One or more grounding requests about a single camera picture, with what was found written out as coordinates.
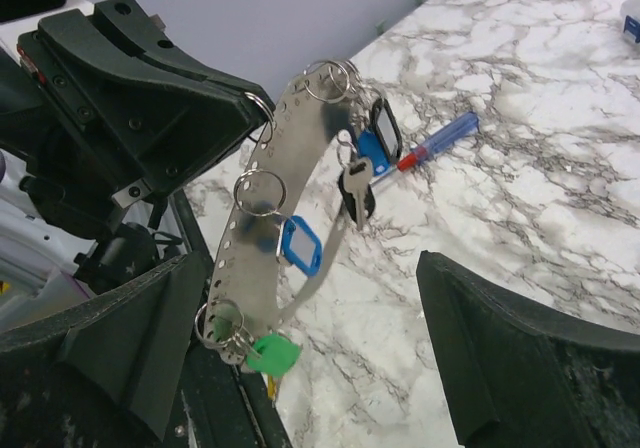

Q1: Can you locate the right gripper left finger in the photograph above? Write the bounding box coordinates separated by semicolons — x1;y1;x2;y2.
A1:
1;253;207;447

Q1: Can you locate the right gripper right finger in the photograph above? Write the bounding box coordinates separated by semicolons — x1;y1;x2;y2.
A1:
416;251;639;447

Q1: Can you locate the yellow key tag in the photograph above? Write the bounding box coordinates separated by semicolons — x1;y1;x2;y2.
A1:
266;375;281;403

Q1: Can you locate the green key tag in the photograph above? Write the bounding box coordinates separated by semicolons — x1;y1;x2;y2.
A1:
246;332;302;378

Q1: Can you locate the black key tag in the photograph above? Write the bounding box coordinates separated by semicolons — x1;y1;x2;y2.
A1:
338;157;376;231
370;98;402;165

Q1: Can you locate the clear plastic organizer box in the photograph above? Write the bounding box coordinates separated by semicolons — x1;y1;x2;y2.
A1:
620;0;640;45

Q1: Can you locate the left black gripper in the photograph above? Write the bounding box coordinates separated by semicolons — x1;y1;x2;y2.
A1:
1;0;274;238

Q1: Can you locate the blue red screwdriver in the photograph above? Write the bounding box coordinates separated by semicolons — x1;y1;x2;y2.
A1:
372;112;479;185

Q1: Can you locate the blue key tag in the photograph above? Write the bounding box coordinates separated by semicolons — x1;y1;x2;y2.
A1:
277;215;323;277
356;131;390;177

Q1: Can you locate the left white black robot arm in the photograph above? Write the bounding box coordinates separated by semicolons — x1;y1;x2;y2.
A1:
1;0;274;329

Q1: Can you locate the metal split ring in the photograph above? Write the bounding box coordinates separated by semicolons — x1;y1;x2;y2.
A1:
233;168;287;218

